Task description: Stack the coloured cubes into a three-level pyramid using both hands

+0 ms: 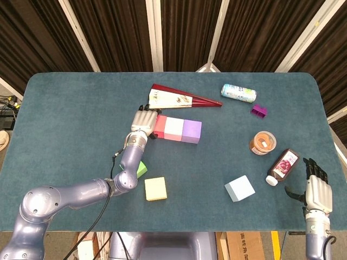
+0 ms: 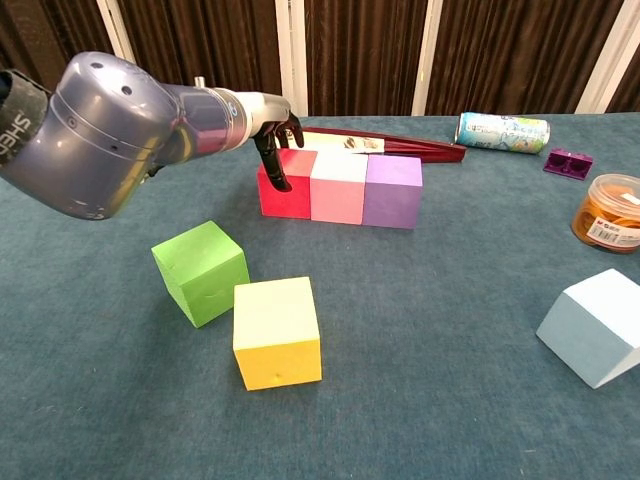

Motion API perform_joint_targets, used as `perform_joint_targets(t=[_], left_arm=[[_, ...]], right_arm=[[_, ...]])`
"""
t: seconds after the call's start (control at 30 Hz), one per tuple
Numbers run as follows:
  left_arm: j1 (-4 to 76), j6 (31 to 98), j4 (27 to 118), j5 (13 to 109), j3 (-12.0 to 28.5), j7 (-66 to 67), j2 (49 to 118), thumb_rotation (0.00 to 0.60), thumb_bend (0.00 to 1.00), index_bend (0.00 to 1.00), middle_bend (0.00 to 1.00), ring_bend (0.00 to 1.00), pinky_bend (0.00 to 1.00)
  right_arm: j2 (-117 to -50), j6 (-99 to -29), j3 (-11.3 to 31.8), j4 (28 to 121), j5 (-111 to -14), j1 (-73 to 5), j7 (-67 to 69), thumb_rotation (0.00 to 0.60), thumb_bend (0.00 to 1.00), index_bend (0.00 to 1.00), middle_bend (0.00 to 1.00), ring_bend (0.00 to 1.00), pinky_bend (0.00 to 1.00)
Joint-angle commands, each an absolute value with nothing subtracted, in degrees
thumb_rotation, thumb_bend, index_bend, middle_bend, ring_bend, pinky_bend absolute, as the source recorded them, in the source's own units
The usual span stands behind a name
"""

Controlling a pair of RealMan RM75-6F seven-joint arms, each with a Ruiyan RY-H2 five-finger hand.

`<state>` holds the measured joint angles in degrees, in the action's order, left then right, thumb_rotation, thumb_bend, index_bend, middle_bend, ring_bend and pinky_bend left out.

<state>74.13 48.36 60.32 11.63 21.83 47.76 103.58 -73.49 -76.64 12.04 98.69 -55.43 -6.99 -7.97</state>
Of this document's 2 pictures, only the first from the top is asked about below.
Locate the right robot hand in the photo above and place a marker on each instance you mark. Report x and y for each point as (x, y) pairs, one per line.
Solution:
(320, 195)

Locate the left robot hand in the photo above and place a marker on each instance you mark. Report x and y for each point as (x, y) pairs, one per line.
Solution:
(143, 121)

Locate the red cube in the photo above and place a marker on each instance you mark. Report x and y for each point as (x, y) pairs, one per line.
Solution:
(160, 126)

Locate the purple cube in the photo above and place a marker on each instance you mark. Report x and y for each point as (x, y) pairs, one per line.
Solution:
(191, 130)

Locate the light blue cube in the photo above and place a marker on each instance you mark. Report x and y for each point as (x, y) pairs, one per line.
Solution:
(240, 188)

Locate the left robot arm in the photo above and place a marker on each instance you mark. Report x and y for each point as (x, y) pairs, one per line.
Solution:
(81, 191)

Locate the pink cube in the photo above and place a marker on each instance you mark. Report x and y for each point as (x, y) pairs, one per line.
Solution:
(173, 126)

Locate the red folding paper fan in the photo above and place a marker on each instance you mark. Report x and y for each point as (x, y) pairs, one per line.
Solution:
(168, 98)

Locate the brown bottle with grape label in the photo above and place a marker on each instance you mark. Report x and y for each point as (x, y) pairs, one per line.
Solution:
(283, 165)

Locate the green cube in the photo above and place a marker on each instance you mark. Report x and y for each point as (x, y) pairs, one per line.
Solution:
(142, 169)

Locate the teal felt table cover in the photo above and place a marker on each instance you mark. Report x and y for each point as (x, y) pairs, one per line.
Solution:
(81, 108)

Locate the yellow cube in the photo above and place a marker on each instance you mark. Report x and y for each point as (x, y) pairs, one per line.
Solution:
(155, 188)

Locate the clear tub of rubber bands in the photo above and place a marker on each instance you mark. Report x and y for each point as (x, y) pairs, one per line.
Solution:
(263, 142)

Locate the dark brown curtain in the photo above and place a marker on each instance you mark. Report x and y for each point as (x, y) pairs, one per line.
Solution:
(122, 32)

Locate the brown cardboard box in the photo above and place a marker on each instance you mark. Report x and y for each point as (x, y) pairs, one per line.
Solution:
(244, 246)

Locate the printed drink can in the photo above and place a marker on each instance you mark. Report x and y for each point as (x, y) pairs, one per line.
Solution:
(238, 93)

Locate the small purple plastic brick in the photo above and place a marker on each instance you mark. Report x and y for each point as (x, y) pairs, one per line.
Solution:
(259, 111)

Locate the wooden plank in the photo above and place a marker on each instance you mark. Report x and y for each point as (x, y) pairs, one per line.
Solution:
(223, 249)

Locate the grey robot torso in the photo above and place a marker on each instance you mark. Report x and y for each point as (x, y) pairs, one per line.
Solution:
(168, 246)

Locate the white cardboard box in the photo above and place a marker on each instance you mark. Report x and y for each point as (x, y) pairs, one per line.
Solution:
(85, 247)

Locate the beige shoe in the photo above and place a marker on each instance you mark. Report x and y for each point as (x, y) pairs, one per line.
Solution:
(3, 138)

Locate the white partition frame post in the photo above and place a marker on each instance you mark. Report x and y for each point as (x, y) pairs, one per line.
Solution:
(11, 90)
(306, 35)
(337, 116)
(217, 35)
(78, 32)
(154, 35)

